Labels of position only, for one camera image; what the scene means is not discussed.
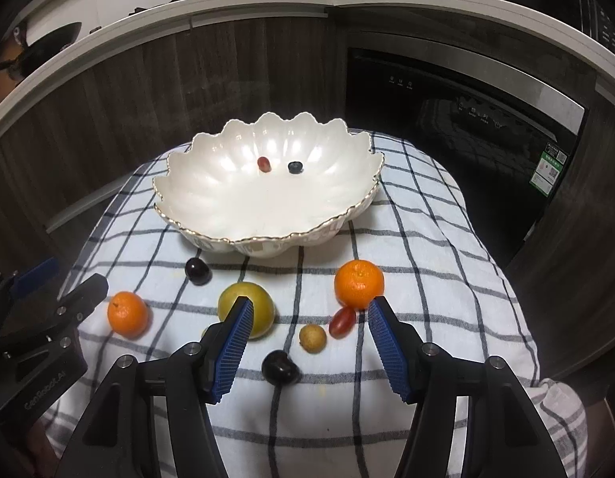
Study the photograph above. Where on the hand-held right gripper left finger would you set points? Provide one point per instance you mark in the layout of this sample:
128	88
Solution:
235	348

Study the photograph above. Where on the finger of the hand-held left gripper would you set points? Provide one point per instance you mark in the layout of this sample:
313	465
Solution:
36	275
86	298

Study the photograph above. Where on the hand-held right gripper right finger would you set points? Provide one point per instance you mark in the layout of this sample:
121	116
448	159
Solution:
387	353

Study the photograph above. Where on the orange mandarin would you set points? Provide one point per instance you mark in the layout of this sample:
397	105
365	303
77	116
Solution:
128	313
359	284

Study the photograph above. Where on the yellow-green round fruit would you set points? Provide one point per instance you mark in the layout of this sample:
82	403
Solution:
264	312

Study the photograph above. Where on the red grape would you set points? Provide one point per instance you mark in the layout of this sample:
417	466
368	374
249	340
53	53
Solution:
342	322
263	163

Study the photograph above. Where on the white scalloped bowl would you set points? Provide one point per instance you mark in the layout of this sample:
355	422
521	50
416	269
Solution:
267	204

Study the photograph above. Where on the tan longan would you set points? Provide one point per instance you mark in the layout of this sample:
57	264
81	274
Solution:
313	338

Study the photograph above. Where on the white black checked cloth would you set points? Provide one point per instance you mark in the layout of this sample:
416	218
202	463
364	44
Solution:
312	433

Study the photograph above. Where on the blueberry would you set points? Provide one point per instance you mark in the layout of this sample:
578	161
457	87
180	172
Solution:
295	167

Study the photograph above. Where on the dark wood cabinet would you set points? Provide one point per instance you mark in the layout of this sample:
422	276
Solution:
138	84

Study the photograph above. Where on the black wok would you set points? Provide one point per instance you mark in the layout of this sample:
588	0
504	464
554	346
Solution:
48	47

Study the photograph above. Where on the black built-in oven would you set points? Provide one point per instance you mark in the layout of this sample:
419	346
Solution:
436	124

